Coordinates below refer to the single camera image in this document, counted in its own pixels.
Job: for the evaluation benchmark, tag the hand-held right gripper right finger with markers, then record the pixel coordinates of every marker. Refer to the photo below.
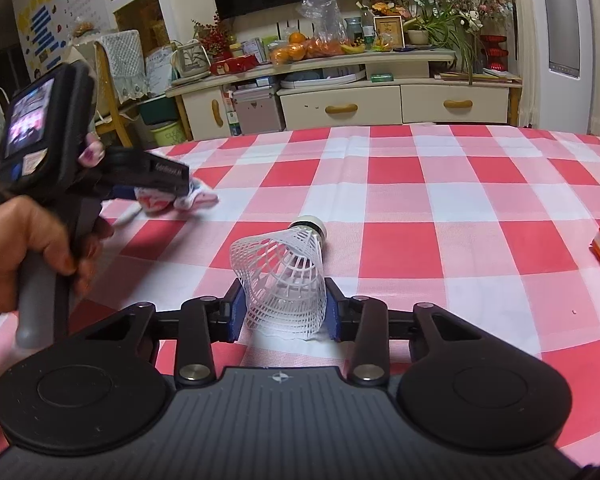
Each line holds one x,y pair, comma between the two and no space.
333,310

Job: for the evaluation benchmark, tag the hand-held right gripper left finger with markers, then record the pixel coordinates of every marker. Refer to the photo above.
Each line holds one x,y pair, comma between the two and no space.
236,310

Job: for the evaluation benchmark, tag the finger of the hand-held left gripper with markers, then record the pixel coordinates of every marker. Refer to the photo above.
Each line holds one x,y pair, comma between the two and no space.
126,193

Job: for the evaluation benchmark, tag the white patterned sock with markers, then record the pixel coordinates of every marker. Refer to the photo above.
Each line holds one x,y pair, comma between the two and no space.
190,200

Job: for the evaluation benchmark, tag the white plastic shuttlecock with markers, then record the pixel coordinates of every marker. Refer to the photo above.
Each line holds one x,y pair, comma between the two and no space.
307,232

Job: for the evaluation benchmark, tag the person's left hand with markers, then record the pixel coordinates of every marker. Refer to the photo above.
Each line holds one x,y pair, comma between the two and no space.
20,240

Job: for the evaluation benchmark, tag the light wooden chair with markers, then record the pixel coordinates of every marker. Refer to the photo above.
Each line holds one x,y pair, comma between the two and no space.
111,110

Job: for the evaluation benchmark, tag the light green trash bin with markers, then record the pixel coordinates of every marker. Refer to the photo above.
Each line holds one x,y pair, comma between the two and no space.
168,134

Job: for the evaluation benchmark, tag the dark green storage bin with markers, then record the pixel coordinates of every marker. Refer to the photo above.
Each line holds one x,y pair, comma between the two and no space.
157,110

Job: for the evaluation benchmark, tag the wrapped gift basket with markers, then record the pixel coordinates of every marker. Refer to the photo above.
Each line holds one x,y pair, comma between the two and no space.
85,28

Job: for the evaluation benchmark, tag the white printed paper bag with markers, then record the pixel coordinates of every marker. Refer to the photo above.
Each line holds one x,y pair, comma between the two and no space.
160,67

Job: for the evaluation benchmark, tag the red green carton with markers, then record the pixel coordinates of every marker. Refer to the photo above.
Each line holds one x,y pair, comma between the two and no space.
231,115

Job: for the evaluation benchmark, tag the amber glass partition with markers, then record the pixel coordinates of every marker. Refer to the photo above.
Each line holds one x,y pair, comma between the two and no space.
140,10

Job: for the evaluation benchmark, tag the red white checkered tablecloth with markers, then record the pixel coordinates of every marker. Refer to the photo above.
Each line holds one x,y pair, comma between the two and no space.
430,200

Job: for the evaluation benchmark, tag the pink storage case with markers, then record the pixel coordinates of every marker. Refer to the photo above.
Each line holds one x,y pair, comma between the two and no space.
258,110

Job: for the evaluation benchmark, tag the flat red box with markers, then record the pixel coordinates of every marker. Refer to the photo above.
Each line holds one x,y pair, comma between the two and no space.
232,65

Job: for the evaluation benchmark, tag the red berry branches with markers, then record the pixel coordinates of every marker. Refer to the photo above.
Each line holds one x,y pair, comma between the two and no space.
215,35

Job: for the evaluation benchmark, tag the yellow lidded jar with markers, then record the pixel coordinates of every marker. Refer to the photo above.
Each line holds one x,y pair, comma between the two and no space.
235,50

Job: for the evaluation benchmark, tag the cream cabinet drawer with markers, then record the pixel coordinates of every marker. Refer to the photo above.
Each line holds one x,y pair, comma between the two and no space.
340,107
455,105

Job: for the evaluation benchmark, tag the green carton box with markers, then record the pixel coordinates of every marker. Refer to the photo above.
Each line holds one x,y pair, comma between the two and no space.
270,45

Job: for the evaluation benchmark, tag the pile of oranges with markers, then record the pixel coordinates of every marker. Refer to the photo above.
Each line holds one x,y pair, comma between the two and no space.
287,52

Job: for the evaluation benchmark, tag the white flat tray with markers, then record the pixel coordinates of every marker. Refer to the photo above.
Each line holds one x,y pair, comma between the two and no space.
322,78

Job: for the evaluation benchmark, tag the small green box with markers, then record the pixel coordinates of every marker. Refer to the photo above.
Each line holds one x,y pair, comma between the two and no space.
382,78

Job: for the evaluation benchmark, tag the bunch of bananas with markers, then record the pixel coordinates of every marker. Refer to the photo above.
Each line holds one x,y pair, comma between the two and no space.
353,49

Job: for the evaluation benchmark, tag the clear plastic bag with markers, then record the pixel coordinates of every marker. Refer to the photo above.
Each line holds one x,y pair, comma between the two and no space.
322,10

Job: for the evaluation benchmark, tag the cream television cabinet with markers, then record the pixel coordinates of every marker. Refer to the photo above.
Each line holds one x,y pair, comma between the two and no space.
420,55

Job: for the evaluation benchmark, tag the stack of flat books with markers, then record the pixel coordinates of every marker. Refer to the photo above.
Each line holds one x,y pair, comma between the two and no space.
475,76

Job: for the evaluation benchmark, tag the potted green plant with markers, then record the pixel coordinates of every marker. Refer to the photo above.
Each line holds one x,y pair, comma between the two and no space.
418,37

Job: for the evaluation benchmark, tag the clear glass bottle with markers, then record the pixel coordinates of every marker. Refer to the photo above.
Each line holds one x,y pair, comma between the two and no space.
366,25

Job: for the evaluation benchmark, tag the red glass vase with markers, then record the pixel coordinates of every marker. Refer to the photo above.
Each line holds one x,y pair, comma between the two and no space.
494,55

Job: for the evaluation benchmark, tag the white standing air conditioner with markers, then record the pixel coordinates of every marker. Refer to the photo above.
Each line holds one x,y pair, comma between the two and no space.
560,35

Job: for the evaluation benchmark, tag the wall poster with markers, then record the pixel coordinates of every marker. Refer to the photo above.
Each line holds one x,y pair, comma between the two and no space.
42,25

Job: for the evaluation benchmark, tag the white wall radiator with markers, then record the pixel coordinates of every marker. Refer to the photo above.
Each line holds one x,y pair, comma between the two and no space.
290,27

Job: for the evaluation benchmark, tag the wooden picture frame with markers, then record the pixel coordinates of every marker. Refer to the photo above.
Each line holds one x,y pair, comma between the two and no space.
389,32

